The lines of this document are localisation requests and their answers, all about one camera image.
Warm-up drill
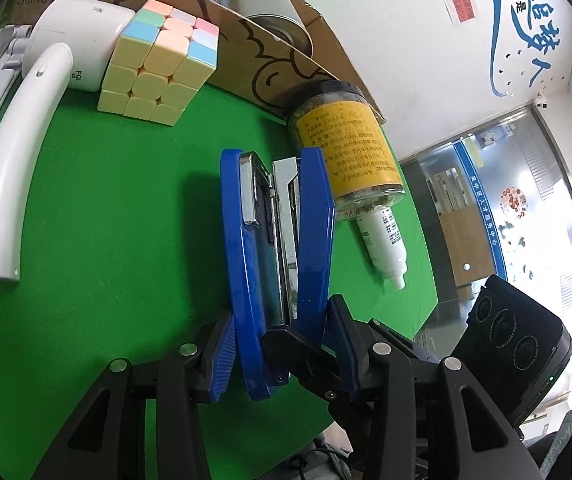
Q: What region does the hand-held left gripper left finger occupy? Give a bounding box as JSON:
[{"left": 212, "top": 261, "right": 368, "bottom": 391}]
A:
[{"left": 31, "top": 310, "right": 239, "bottom": 480}]

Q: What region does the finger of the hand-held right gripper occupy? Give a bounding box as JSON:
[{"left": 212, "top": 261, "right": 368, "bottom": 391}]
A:
[
  {"left": 262, "top": 326, "right": 373, "bottom": 461},
  {"left": 367, "top": 319, "right": 447, "bottom": 366}
]

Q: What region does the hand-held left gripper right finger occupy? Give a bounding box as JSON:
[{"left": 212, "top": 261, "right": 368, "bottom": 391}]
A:
[{"left": 323, "top": 295, "right": 536, "bottom": 480}]

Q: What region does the blue stapler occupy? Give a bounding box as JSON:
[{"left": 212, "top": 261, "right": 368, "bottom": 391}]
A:
[{"left": 220, "top": 147, "right": 337, "bottom": 403}]

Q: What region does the white hair dryer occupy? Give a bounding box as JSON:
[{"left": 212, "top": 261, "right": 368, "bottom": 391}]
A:
[{"left": 0, "top": 0, "right": 137, "bottom": 283}]

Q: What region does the cardboard box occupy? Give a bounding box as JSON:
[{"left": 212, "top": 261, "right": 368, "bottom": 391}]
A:
[{"left": 3, "top": 0, "right": 387, "bottom": 126}]

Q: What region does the white plastic bottle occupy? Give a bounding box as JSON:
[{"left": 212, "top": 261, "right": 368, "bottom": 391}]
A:
[{"left": 356, "top": 207, "right": 409, "bottom": 291}]

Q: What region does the glass door with blue strip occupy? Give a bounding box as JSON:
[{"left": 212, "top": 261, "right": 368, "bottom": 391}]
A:
[{"left": 401, "top": 110, "right": 572, "bottom": 401}]

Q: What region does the green tablecloth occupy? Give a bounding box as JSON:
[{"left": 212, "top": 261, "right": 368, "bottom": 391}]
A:
[{"left": 0, "top": 0, "right": 439, "bottom": 480}]

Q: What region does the yellow label glass jar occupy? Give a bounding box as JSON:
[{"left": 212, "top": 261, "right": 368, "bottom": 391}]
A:
[{"left": 286, "top": 81, "right": 407, "bottom": 221}]

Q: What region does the pastel puzzle cube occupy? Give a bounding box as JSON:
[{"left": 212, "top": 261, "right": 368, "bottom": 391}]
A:
[{"left": 97, "top": 0, "right": 219, "bottom": 127}]

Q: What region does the silver metal can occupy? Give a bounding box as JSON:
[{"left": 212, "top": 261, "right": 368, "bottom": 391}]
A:
[{"left": 216, "top": 0, "right": 314, "bottom": 56}]

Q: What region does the blue wall decal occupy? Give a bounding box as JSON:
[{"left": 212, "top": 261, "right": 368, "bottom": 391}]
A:
[{"left": 476, "top": 0, "right": 572, "bottom": 96}]

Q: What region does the red wall notice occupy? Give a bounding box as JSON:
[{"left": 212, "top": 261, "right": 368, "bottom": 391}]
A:
[{"left": 443, "top": 0, "right": 477, "bottom": 23}]

